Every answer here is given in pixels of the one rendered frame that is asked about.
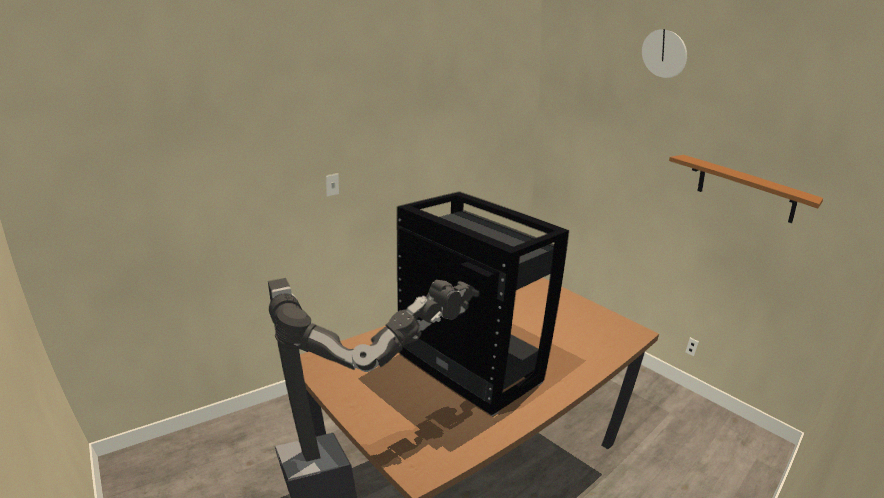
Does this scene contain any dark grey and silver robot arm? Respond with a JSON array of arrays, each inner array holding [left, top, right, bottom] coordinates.
[[269, 287, 442, 372]]

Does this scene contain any black server rack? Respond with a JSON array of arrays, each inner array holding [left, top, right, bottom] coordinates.
[[397, 192, 569, 416]]

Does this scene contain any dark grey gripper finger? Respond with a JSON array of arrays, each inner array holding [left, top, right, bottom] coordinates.
[[453, 281, 479, 298], [459, 291, 479, 315]]

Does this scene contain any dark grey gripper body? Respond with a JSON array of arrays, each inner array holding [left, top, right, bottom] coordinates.
[[426, 280, 461, 320]]

